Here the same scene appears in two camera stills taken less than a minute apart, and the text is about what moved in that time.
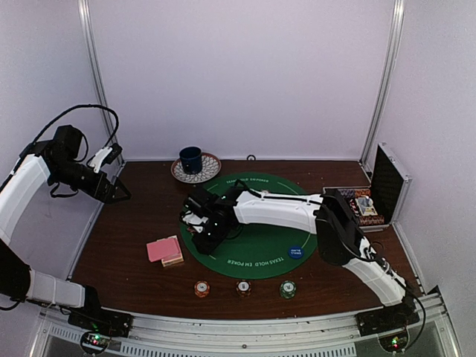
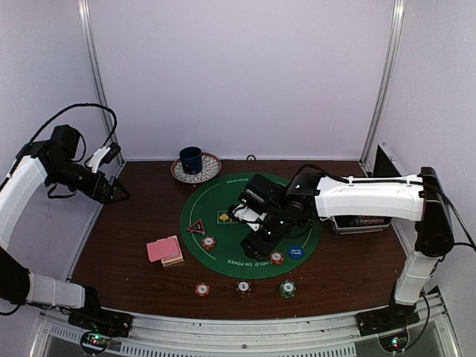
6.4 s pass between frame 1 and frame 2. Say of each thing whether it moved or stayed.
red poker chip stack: stayed
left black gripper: stayed
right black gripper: moved
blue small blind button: stayed
